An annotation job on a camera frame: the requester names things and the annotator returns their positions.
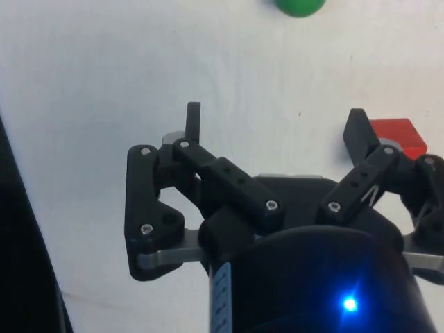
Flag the green ball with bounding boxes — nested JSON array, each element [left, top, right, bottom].
[[272, 0, 327, 17]]

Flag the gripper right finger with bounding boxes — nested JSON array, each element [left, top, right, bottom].
[[318, 108, 444, 251]]

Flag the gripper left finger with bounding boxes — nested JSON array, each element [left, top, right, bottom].
[[125, 101, 286, 282]]

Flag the red block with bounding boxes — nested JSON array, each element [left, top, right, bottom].
[[368, 118, 427, 160]]

